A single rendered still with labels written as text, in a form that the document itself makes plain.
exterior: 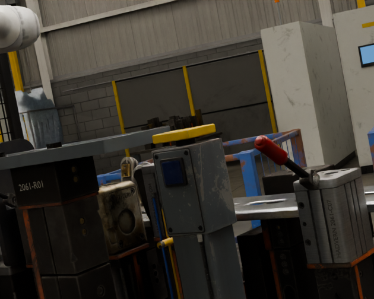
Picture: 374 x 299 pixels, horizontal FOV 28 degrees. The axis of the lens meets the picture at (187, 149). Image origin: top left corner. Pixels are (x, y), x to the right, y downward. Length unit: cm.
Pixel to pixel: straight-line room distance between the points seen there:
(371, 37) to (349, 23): 32
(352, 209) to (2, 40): 104
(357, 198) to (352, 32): 831
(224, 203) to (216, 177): 4
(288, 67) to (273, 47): 32
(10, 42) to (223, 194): 98
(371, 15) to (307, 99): 126
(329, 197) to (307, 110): 838
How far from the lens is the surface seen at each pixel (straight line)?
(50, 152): 103
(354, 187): 105
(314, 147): 941
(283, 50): 943
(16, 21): 183
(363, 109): 933
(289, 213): 118
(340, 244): 102
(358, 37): 933
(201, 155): 92
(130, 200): 130
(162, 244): 108
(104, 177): 364
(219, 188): 95
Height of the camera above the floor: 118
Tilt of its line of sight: 3 degrees down
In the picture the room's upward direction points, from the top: 11 degrees counter-clockwise
